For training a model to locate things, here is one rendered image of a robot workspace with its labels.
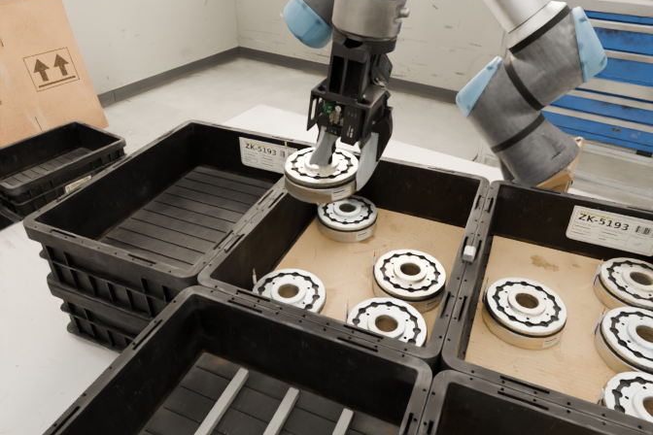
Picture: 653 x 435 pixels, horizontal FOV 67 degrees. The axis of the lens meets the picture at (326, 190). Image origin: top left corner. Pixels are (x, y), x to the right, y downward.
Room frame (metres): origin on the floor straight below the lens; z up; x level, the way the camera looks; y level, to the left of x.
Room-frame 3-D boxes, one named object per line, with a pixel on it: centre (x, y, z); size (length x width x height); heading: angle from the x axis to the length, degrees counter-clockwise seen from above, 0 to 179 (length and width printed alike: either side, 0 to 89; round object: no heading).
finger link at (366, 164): (0.54, -0.05, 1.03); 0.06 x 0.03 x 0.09; 157
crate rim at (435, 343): (0.57, -0.05, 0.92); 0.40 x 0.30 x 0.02; 156
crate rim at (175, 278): (0.69, 0.22, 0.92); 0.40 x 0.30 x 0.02; 156
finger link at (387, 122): (0.56, -0.06, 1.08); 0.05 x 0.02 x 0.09; 67
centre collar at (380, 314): (0.43, -0.08, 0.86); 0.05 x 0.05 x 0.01
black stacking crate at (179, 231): (0.69, 0.22, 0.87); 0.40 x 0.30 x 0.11; 156
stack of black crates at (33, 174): (1.44, 0.92, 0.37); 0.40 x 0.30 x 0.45; 146
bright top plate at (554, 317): (0.47, -0.27, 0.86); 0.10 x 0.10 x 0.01
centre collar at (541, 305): (0.47, -0.27, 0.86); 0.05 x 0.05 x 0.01
